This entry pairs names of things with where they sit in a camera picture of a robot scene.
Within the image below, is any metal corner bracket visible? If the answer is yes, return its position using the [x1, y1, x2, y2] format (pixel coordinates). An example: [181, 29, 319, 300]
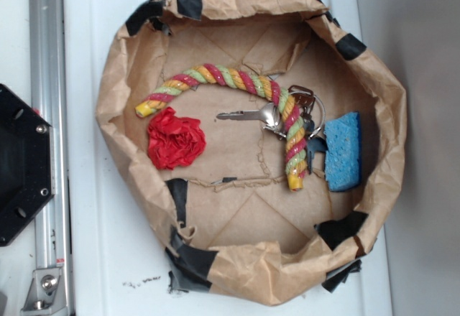
[20, 267, 66, 315]

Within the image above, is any aluminium extrusion rail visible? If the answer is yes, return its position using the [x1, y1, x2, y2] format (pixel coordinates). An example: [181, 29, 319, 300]
[29, 0, 75, 315]

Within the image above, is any silver key bunch with ring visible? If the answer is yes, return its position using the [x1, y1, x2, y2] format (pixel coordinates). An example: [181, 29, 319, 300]
[216, 85, 328, 174]

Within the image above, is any blue sponge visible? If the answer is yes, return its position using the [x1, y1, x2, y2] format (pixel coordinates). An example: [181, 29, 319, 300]
[324, 111, 362, 192]

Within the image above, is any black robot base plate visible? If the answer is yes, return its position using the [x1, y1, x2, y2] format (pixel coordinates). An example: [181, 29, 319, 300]
[0, 85, 53, 247]

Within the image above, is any multicolored twisted rope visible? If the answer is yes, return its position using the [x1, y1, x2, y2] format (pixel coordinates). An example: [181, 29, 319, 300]
[134, 63, 310, 192]

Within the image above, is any crumpled red paper ball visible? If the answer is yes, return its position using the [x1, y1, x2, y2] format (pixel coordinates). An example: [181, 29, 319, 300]
[147, 107, 206, 169]

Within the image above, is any brown paper bag bin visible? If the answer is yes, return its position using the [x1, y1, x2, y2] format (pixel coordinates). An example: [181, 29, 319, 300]
[96, 0, 407, 306]

